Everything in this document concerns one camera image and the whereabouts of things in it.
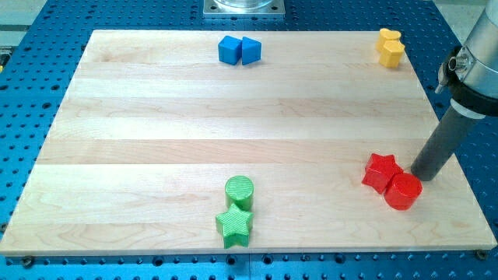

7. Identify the red cylinder block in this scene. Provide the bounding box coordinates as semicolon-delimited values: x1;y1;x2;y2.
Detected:
384;173;423;211

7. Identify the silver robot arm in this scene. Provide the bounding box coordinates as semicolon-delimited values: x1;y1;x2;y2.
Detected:
436;0;497;120

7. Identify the green star block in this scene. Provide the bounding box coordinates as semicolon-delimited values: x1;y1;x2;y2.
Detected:
216;204;254;249

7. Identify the red star block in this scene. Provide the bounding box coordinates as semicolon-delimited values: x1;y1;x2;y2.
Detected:
362;153;403;194

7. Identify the green cylinder block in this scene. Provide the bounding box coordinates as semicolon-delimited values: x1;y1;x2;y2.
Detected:
225;175;254;211

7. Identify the wooden board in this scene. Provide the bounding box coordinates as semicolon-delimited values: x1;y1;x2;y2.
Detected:
1;30;496;257

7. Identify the blue triangular prism block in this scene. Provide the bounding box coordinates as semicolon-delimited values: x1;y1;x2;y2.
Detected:
242;37;262;65

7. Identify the blue cube block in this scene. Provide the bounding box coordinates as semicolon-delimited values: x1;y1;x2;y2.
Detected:
218;36;242;65

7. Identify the yellow hexagon block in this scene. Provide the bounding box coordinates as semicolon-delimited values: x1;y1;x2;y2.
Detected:
379;40;405;68

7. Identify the yellow heart block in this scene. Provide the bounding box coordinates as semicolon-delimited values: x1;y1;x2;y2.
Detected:
375;28;402;52

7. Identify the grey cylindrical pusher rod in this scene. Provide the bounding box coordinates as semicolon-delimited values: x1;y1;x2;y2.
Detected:
411;103;485;181

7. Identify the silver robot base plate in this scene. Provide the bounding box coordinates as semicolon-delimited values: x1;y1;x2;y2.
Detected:
203;0;286;17

